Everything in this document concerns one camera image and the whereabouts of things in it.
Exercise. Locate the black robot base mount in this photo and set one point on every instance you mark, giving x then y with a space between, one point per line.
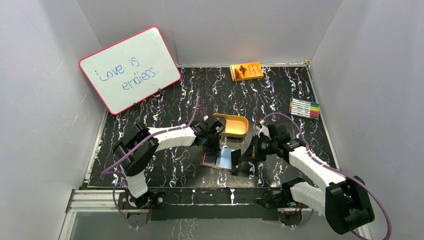
165 203

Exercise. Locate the orange book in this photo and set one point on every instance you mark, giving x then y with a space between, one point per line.
246 71

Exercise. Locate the colour marker pen set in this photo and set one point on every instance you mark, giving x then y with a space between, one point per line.
304 109

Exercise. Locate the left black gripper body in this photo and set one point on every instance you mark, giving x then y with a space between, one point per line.
211 140

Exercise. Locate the gold oval tin tray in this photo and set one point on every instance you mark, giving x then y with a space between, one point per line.
235 126

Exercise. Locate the brown leather card holder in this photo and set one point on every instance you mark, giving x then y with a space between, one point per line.
222 162

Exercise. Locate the aluminium rail frame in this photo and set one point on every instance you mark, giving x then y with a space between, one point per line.
88 201

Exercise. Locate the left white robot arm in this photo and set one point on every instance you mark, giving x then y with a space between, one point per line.
138 147

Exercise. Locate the dark credit card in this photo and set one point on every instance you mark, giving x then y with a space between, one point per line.
235 157

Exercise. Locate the pink framed whiteboard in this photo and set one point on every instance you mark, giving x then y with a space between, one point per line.
131 70

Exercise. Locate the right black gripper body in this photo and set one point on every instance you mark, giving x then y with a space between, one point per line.
261 147

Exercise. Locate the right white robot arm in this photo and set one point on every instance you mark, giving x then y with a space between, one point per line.
343 201

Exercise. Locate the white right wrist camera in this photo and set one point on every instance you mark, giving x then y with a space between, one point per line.
262 129

